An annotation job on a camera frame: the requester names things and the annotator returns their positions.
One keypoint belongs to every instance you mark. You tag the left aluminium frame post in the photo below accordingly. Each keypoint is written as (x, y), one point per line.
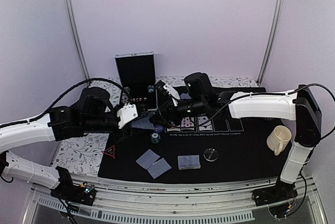
(76, 38)

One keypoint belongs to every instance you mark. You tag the face-up diamonds card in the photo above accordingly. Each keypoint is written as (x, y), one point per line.
(187, 124)

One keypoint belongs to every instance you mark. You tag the right aluminium frame post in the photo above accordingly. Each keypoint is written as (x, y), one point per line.
(270, 42)

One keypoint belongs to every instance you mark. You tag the purple small blind button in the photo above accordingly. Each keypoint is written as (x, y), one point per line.
(158, 129)

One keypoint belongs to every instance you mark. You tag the blue patterned card deck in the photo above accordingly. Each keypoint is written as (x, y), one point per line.
(143, 123)

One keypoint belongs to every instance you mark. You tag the green poker chip pile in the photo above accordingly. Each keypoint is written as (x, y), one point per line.
(155, 137)

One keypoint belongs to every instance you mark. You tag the red triangle all-in marker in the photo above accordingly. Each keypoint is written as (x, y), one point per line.
(110, 151)

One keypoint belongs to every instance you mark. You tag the red dice row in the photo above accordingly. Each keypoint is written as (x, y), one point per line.
(139, 99)

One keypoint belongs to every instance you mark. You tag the cream ribbed mug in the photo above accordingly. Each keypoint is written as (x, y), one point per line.
(278, 139)

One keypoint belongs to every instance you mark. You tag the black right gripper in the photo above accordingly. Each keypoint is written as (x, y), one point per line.
(166, 112)

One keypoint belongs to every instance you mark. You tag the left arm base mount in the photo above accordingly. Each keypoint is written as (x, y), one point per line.
(82, 194)

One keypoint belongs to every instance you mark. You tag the black poker mat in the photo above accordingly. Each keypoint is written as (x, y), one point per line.
(240, 143)

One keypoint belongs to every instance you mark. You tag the aluminium poker chip case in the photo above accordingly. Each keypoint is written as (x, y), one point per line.
(136, 72)

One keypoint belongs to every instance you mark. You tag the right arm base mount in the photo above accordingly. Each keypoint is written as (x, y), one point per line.
(279, 192)

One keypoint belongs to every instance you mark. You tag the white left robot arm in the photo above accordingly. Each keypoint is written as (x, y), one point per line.
(24, 154)

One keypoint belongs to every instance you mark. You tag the short poker chip stack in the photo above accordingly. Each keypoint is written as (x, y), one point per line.
(151, 89)

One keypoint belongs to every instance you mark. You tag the floral white tablecloth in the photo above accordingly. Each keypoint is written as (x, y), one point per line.
(83, 156)

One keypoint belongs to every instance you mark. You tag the face-up king card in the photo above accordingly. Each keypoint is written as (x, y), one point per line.
(173, 129)

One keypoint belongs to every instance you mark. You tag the aluminium frame post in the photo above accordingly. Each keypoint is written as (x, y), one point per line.
(270, 42)
(76, 38)

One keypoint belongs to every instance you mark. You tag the clear dealer button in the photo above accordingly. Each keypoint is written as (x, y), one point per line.
(211, 155)

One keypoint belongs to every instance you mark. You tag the face-up clubs card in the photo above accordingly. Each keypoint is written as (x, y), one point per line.
(204, 125)

